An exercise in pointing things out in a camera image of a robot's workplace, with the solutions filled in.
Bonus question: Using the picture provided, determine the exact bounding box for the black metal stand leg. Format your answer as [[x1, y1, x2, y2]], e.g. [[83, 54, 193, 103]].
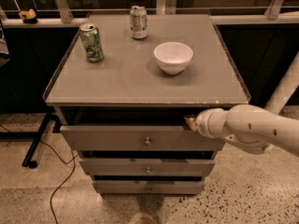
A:
[[0, 107, 62, 169]]

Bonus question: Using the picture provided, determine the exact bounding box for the green soda can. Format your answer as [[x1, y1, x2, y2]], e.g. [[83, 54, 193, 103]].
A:
[[79, 23, 104, 63]]

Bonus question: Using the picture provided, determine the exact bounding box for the black floor cable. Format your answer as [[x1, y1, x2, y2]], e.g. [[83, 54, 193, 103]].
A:
[[0, 124, 78, 224]]

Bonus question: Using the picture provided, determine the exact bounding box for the white bowl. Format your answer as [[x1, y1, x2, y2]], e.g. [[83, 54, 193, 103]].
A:
[[153, 42, 193, 75]]

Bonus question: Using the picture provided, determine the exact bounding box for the grey drawer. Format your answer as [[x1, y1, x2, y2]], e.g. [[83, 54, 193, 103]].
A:
[[79, 158, 215, 176], [93, 180, 205, 195], [61, 126, 224, 151]]

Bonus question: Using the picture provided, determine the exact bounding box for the grey drawer cabinet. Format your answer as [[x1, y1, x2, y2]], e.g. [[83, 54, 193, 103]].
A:
[[46, 15, 250, 182]]

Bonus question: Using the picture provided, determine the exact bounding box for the grey middle drawer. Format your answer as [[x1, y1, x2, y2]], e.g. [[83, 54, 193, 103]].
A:
[[79, 158, 215, 176]]

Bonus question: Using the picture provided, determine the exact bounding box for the grey bottom drawer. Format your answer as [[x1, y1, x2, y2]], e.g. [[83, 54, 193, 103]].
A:
[[93, 180, 205, 195]]

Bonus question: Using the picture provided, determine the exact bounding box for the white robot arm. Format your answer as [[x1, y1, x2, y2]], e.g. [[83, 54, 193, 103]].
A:
[[184, 52, 299, 156]]

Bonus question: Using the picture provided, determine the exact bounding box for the yellow black object on sill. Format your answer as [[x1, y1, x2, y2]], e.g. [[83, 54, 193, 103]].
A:
[[19, 8, 37, 23]]

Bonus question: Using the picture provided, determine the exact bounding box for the white soda can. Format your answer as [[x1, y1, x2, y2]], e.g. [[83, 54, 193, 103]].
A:
[[130, 6, 148, 39]]

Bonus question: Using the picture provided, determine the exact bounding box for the grey top drawer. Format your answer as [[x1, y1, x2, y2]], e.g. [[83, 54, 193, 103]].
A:
[[61, 126, 224, 151]]

